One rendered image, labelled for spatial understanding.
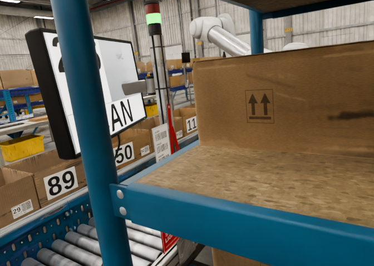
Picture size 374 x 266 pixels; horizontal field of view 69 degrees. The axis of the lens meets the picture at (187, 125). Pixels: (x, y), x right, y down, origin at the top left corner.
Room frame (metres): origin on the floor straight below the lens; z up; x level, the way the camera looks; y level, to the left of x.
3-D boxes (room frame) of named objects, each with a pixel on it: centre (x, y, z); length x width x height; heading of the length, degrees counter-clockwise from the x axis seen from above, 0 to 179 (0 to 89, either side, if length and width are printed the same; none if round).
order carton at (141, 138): (1.69, 0.48, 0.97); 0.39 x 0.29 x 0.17; 146
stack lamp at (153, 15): (1.00, 0.07, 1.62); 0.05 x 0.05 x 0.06
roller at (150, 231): (1.16, 0.29, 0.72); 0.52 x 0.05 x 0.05; 56
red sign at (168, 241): (0.92, 0.09, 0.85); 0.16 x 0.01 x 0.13; 146
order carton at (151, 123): (2.02, 0.26, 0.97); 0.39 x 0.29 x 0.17; 146
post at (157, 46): (0.99, 0.07, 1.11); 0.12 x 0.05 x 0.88; 146
